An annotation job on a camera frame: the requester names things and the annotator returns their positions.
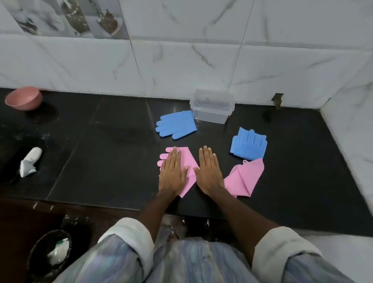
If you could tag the white crumpled paper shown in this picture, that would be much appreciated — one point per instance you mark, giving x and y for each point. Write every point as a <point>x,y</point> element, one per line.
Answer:
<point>58,252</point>

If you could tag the black phone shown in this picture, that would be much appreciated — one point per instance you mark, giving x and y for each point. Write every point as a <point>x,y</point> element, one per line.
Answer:
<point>13,172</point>

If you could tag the person's left forearm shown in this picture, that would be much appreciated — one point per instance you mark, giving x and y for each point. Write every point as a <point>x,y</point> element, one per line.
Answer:
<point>156,212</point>

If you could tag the transparent plastic box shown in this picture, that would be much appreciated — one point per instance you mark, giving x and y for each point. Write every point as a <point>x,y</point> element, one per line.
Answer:
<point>211,116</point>

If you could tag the black trash bin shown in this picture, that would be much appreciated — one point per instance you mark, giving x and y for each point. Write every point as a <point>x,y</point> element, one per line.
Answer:
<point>38,247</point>

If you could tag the blue rubber glove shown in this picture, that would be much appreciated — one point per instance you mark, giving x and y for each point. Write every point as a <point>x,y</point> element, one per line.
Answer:
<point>177,124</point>
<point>247,145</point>

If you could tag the blue streaked shirt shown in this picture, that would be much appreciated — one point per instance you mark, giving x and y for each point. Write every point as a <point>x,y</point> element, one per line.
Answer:
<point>198,262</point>

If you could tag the person's foot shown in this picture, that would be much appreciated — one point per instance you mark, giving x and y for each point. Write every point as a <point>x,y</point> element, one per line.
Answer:
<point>173,236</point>

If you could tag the person's right forearm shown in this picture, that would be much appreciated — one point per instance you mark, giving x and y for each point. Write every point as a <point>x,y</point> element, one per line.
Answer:
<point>242,221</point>

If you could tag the person's left hand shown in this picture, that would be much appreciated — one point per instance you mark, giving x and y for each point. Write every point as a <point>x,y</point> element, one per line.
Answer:
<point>172,175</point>

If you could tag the person's right hand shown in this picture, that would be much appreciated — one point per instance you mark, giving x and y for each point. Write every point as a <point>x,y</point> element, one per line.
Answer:
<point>209,175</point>

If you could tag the pink bowl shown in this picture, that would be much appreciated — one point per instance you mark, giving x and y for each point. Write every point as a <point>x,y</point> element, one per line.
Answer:
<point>23,99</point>

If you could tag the white squeezed tube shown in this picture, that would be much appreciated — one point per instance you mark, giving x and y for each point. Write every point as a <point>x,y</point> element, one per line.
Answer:
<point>29,161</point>

